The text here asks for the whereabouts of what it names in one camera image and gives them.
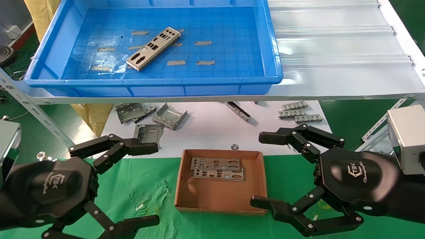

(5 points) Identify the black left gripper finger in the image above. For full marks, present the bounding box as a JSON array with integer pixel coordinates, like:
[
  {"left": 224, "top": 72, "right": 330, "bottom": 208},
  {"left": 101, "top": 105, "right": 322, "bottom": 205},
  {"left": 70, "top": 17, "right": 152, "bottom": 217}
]
[{"left": 69, "top": 134, "right": 159, "bottom": 175}]

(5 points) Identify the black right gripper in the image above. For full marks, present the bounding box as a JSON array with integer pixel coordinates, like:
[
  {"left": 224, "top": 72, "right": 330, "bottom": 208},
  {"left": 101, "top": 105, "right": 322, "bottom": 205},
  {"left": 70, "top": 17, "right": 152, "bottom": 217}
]
[{"left": 250, "top": 123, "right": 400, "bottom": 238}]

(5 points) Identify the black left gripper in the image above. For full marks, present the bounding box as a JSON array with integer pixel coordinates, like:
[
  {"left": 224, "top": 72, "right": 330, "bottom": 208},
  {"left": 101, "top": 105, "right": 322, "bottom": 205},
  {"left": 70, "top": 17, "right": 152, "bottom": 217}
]
[{"left": 7, "top": 157, "right": 160, "bottom": 239}]

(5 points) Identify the silver metal I/O shield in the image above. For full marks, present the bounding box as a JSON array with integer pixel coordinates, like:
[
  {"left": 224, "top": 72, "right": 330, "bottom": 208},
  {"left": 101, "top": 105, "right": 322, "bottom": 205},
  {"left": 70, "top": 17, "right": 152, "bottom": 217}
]
[
  {"left": 126, "top": 27, "right": 181, "bottom": 71},
  {"left": 193, "top": 167, "right": 245, "bottom": 182},
  {"left": 190, "top": 157, "right": 242, "bottom": 172}
]

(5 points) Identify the brown cardboard box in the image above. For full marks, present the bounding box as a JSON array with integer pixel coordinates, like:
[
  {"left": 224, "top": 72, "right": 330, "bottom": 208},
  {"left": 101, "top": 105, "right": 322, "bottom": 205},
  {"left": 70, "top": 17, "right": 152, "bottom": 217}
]
[{"left": 175, "top": 149, "right": 269, "bottom": 215}]

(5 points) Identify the blue plastic tray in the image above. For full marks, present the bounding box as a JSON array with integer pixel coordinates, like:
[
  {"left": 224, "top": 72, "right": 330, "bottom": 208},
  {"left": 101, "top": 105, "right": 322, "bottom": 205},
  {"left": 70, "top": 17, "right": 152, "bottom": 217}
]
[{"left": 24, "top": 0, "right": 284, "bottom": 97}]

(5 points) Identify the green table cloth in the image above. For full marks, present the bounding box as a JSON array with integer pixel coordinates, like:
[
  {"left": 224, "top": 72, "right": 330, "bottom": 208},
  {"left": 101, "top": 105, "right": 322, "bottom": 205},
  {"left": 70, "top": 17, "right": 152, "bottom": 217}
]
[{"left": 0, "top": 146, "right": 425, "bottom": 239}]

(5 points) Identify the yellow woven sack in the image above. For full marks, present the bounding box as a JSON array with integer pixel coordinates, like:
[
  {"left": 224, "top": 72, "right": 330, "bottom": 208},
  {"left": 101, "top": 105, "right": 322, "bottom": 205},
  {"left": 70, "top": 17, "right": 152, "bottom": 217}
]
[{"left": 24, "top": 0, "right": 114, "bottom": 137}]

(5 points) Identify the silver metal connector shield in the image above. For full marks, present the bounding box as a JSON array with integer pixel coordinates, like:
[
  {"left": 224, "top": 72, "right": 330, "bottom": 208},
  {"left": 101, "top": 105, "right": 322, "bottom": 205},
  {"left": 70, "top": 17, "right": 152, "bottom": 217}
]
[
  {"left": 294, "top": 114, "right": 324, "bottom": 124},
  {"left": 282, "top": 101, "right": 308, "bottom": 111},
  {"left": 278, "top": 110, "right": 306, "bottom": 119}
]

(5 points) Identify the narrow silver metal bar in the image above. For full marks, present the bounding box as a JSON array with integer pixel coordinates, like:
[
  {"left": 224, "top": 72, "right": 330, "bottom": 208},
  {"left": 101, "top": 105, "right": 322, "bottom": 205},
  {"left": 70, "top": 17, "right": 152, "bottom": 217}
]
[{"left": 226, "top": 102, "right": 251, "bottom": 122}]

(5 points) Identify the grey perforated angle brace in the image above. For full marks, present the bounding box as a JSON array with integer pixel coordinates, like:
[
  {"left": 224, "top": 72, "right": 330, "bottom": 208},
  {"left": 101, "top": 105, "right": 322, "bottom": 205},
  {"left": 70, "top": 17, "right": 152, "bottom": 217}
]
[
  {"left": 356, "top": 128, "right": 394, "bottom": 153},
  {"left": 361, "top": 95, "right": 419, "bottom": 141}
]

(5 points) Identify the grey perforated angle leg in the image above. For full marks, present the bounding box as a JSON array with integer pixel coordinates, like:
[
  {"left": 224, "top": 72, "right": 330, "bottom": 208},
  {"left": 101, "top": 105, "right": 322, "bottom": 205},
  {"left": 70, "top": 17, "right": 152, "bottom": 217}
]
[{"left": 0, "top": 68, "right": 75, "bottom": 148}]

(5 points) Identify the white corrugated shelf board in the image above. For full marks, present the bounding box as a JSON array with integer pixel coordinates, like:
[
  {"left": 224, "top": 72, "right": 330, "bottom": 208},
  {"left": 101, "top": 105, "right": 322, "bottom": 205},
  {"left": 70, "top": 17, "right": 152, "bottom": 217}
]
[{"left": 0, "top": 0, "right": 425, "bottom": 105}]

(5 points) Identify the black round ribbed object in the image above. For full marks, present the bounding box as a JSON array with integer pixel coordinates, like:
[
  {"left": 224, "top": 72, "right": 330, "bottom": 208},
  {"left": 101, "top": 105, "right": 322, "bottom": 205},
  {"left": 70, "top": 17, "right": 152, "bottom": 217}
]
[{"left": 0, "top": 46, "right": 19, "bottom": 68}]

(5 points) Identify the white power adapter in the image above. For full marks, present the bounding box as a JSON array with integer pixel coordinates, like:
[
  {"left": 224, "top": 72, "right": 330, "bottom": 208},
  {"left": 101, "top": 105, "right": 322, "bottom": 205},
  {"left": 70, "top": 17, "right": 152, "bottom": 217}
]
[{"left": 5, "top": 25, "right": 22, "bottom": 39}]

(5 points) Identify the silver metal plate bracket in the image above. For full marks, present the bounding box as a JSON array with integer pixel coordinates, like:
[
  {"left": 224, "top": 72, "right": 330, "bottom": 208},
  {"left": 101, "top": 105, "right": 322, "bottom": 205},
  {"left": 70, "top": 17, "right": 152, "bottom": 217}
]
[{"left": 133, "top": 124, "right": 164, "bottom": 150}]

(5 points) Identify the flat silver metal bracket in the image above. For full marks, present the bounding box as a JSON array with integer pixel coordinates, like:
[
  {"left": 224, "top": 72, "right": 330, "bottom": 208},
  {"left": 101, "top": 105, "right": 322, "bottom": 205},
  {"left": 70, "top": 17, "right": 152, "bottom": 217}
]
[{"left": 115, "top": 103, "right": 157, "bottom": 124}]

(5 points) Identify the silver U-shaped metal bracket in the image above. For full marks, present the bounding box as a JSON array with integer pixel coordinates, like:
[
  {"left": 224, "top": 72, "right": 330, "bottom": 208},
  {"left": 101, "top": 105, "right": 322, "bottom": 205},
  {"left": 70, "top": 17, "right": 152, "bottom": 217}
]
[{"left": 152, "top": 103, "right": 188, "bottom": 130}]

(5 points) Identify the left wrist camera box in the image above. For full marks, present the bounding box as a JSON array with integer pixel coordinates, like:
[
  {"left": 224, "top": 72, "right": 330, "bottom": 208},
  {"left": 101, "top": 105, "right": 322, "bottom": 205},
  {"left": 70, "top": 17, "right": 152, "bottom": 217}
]
[{"left": 0, "top": 119, "right": 22, "bottom": 188}]

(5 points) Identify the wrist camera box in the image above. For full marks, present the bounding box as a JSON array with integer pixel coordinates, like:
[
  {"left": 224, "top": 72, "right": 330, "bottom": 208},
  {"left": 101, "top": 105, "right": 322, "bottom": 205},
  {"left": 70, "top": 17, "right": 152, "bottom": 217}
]
[
  {"left": 387, "top": 106, "right": 425, "bottom": 175},
  {"left": 0, "top": 119, "right": 22, "bottom": 188}
]

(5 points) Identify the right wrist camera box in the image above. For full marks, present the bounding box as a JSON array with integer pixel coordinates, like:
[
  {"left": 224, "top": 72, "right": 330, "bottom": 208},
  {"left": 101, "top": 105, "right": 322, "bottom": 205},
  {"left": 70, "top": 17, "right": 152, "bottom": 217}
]
[{"left": 387, "top": 106, "right": 425, "bottom": 175}]

